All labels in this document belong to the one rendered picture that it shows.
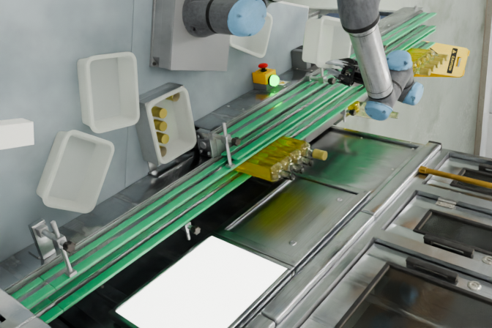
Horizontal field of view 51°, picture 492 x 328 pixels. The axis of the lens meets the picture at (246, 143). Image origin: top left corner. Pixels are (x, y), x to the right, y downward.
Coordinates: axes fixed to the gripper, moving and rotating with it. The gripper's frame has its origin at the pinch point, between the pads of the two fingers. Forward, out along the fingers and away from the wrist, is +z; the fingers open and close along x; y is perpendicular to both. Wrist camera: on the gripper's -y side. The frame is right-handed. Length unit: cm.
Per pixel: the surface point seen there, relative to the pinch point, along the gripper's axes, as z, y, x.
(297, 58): 32.2, -27.0, 5.8
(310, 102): 16.4, -20.9, 20.4
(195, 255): -2, 53, 61
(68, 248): 2, 97, 47
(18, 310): -17, 118, 43
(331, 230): -29, 22, 46
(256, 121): 12.7, 18.1, 24.5
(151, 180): 24, 53, 46
